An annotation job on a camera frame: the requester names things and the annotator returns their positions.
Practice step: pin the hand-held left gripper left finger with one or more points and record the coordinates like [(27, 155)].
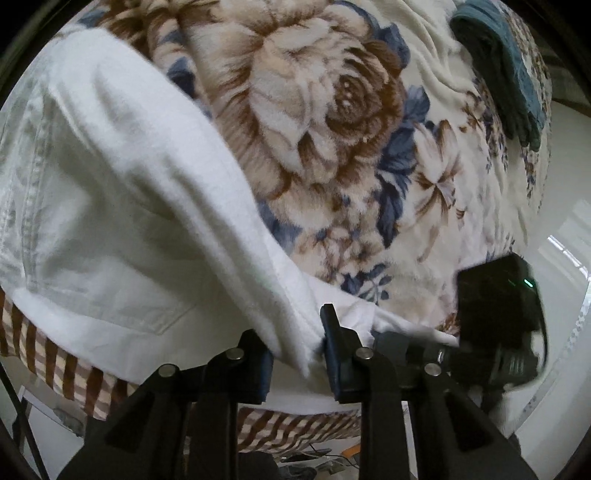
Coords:
[(264, 374)]

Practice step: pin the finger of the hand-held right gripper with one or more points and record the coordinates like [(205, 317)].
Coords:
[(415, 348)]

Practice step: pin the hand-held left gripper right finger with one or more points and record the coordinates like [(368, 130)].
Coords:
[(330, 342)]

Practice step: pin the white pants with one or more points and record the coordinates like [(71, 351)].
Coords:
[(115, 207)]

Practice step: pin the floral plush blanket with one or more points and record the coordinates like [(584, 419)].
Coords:
[(323, 115)]

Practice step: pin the dark cloth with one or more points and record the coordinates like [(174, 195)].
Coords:
[(494, 83)]

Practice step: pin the black stand leg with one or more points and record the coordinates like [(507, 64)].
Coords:
[(28, 429)]

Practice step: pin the teal cloth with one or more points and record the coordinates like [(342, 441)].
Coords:
[(512, 50)]

